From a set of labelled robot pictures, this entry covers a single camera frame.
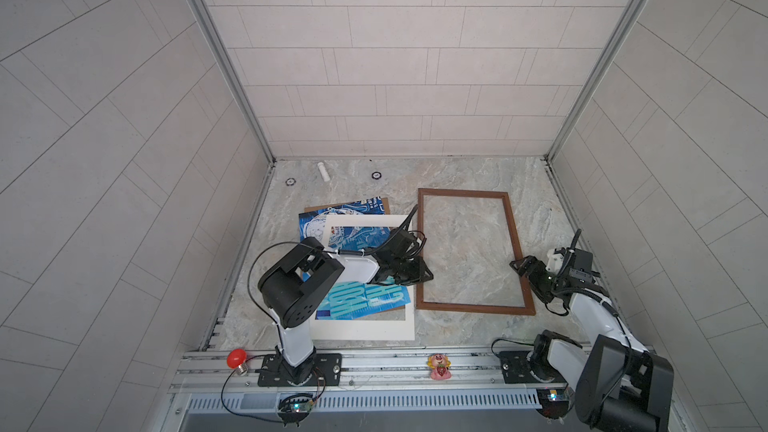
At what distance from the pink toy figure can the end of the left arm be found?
0.19 metres

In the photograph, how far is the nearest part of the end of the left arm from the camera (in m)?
0.70

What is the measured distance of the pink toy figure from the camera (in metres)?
0.69
